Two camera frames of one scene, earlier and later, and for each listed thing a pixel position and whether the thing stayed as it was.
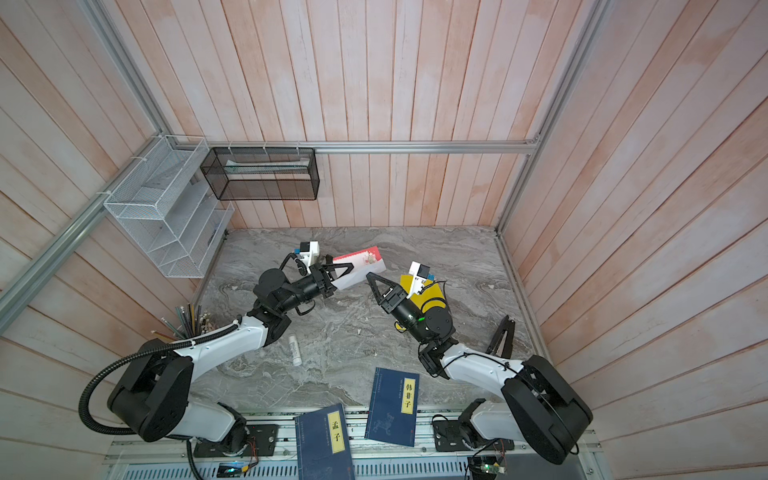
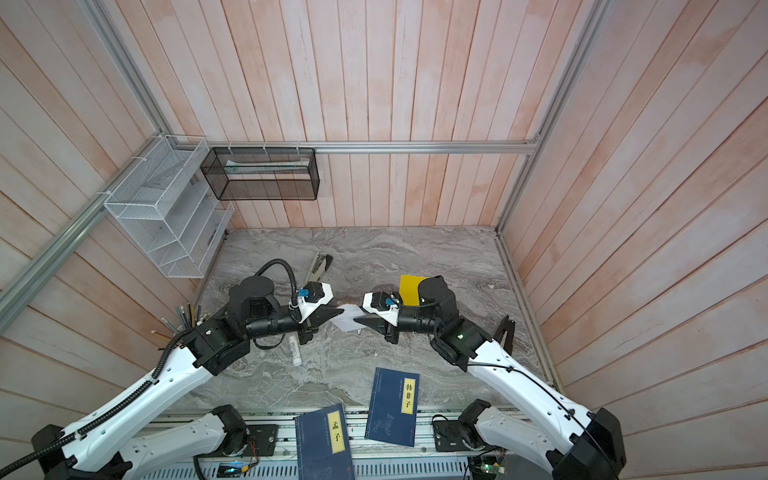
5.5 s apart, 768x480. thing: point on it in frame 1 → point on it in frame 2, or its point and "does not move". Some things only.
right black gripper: (394, 299) → (385, 327)
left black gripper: (324, 270) → (311, 324)
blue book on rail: (323, 447) does not move
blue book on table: (393, 408) does not move
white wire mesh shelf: (171, 210) does not move
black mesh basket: (262, 173) does not move
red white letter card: (364, 262) → (345, 321)
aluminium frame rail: (348, 146) does not move
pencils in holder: (188, 324) does not move
